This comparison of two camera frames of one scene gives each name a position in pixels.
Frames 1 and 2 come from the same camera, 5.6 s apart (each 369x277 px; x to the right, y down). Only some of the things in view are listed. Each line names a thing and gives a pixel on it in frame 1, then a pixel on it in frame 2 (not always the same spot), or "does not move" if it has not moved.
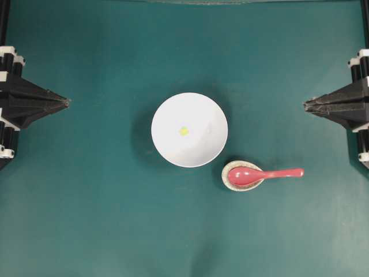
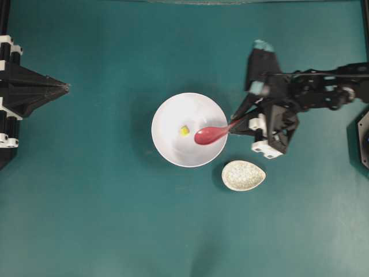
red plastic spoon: x=248 y=176 -> x=209 y=135
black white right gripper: x=349 y=105 -> x=273 y=126
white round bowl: x=206 y=122 does not move
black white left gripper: x=25 y=102 -> x=30 y=90
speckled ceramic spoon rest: x=232 y=164 does not move
